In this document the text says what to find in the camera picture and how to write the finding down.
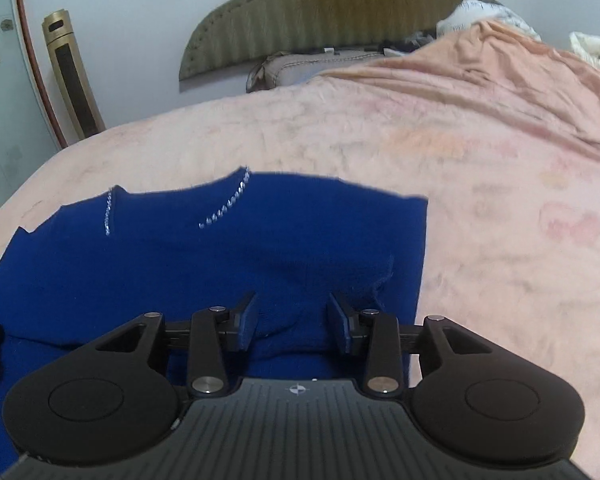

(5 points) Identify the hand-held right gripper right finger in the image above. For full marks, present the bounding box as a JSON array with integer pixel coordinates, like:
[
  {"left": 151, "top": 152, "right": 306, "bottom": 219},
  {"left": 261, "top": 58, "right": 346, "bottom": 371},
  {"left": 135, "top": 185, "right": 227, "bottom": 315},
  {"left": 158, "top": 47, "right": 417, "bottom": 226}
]
[{"left": 326, "top": 292, "right": 482, "bottom": 399}]

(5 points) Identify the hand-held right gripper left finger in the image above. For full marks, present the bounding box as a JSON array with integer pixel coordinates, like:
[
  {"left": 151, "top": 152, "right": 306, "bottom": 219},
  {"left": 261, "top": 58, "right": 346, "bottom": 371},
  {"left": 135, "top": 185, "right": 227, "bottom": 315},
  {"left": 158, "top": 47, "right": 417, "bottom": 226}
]
[{"left": 95, "top": 291, "right": 259, "bottom": 399}]

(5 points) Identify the blue knit sweater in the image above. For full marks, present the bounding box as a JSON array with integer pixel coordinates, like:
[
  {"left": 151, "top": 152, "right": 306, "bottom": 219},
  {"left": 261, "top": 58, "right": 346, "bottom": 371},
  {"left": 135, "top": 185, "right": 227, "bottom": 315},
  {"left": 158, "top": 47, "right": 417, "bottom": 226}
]
[{"left": 0, "top": 165, "right": 429, "bottom": 480}]

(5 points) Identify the pink floral blanket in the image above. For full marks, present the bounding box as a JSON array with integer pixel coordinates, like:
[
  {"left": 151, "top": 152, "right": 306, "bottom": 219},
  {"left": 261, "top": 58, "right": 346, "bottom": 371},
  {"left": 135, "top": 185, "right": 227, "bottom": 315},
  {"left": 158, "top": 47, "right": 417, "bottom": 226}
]
[{"left": 0, "top": 72, "right": 600, "bottom": 480}]

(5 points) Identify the flower print glass wardrobe door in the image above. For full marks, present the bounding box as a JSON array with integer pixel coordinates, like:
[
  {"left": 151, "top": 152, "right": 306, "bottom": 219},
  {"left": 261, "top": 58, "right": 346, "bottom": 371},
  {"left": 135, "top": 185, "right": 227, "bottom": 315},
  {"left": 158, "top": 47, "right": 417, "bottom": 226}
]
[{"left": 0, "top": 0, "right": 65, "bottom": 231}]

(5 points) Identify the grey beige pillow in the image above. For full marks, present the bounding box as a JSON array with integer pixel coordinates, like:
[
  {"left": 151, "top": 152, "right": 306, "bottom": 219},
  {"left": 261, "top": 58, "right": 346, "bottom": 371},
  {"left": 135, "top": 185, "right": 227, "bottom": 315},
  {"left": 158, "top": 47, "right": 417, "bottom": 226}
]
[{"left": 245, "top": 49, "right": 387, "bottom": 94}]

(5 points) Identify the gold tower heater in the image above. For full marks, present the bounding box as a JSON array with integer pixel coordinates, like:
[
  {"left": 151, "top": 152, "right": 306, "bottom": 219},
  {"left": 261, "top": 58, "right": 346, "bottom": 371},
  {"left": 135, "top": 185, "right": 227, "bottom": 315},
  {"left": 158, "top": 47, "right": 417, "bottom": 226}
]
[{"left": 41, "top": 9, "right": 106, "bottom": 141}]

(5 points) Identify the dark patterned cloth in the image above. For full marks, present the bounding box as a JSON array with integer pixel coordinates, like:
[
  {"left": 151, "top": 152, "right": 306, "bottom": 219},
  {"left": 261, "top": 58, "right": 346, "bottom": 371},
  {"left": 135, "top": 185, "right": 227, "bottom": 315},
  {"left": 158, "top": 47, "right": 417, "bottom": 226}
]
[{"left": 382, "top": 29, "right": 439, "bottom": 57}]

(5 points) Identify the peach blanket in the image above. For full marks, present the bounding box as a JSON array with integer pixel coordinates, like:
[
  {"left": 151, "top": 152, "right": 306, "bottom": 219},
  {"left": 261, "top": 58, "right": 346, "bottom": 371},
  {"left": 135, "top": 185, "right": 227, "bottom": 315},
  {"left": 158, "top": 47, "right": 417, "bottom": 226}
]
[{"left": 324, "top": 20, "right": 600, "bottom": 161}]

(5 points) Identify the olive padded headboard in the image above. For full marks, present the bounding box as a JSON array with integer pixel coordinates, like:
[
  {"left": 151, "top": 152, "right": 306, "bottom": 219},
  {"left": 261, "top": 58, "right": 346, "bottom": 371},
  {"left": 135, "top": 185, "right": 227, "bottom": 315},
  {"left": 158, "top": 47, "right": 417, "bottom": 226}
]
[{"left": 178, "top": 0, "right": 502, "bottom": 94}]

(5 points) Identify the white patterned quilt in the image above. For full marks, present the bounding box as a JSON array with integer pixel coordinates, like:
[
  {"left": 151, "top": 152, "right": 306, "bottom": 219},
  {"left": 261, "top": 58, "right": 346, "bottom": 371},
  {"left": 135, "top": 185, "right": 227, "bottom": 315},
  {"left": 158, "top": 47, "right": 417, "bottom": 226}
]
[{"left": 436, "top": 0, "right": 542, "bottom": 42}]

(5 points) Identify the cream quilt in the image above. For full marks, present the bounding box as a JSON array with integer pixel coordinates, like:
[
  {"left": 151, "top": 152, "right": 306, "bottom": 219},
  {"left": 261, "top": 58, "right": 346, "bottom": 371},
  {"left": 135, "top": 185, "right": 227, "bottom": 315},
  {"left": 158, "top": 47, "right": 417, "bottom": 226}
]
[{"left": 569, "top": 31, "right": 600, "bottom": 78}]

